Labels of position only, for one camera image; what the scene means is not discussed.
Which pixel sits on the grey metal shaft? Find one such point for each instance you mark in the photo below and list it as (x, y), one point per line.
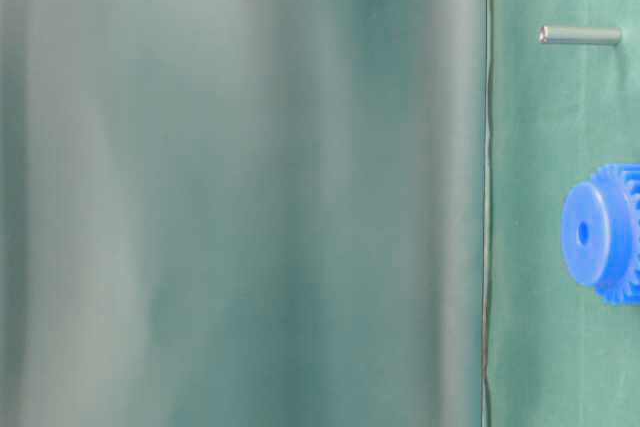
(554, 34)

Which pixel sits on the blue plastic gear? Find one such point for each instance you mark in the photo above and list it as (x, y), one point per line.
(600, 233)

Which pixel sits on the green table mat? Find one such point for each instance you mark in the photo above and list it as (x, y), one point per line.
(557, 354)

